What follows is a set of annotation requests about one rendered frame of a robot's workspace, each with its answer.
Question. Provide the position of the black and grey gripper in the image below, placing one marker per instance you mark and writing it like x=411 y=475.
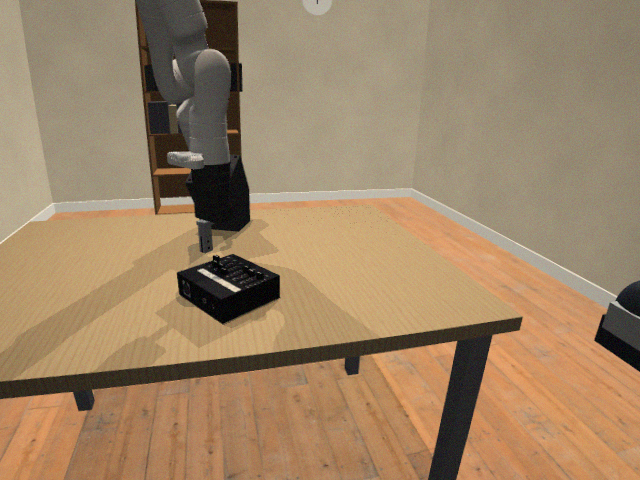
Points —
x=214 y=205

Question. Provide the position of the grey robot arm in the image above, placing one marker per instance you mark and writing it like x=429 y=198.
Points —
x=206 y=71

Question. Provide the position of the black lighting desk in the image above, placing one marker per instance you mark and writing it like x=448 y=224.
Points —
x=227 y=293

